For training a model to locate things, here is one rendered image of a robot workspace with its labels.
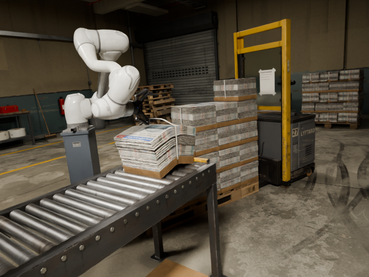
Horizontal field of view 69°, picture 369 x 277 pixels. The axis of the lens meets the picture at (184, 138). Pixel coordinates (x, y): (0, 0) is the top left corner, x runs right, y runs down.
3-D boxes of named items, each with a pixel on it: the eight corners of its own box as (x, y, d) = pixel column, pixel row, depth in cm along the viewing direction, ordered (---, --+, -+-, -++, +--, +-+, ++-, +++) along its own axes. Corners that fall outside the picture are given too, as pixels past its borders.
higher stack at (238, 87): (218, 188, 328) (212, 80, 303) (235, 182, 345) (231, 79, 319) (241, 198, 297) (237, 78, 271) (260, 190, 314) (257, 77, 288)
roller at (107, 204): (65, 199, 140) (73, 193, 144) (128, 220, 113) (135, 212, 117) (61, 192, 138) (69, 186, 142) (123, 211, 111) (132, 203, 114)
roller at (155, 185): (111, 180, 164) (110, 172, 163) (171, 193, 136) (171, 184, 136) (104, 182, 160) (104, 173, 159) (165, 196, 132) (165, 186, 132)
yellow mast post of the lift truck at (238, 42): (238, 167, 371) (233, 33, 336) (242, 166, 376) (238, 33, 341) (243, 169, 363) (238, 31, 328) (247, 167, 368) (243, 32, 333)
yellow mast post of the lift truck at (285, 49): (279, 179, 317) (278, 20, 282) (284, 177, 322) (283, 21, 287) (286, 181, 310) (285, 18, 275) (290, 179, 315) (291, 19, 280)
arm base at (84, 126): (60, 133, 195) (58, 126, 194) (71, 128, 217) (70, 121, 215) (85, 131, 195) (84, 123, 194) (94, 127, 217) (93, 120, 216)
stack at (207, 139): (129, 221, 265) (118, 139, 248) (218, 188, 329) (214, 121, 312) (147, 238, 233) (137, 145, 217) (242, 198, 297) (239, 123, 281)
